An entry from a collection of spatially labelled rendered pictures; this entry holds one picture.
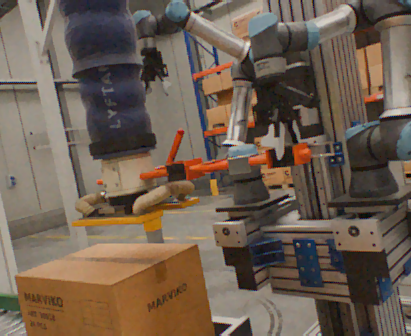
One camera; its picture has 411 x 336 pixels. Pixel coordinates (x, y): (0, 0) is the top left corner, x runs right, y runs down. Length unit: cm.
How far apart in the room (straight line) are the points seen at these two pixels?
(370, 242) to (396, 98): 42
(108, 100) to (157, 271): 57
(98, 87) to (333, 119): 87
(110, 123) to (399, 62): 88
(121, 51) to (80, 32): 13
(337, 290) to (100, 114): 100
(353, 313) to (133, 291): 85
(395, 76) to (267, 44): 45
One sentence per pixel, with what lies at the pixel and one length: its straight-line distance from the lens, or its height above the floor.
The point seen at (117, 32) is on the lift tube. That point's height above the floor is 169.
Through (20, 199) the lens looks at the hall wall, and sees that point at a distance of 1084.
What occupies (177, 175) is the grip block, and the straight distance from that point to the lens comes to 127.
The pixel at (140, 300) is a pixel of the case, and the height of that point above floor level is 86.
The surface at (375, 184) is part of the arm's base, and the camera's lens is 146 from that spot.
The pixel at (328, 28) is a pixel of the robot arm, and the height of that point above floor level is 157.
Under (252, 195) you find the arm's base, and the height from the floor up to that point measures 107.
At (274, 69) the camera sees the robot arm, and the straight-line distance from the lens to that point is 110.
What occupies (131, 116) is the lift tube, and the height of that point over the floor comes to 143.
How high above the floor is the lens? 130
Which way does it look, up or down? 4 degrees down
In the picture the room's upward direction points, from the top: 11 degrees counter-clockwise
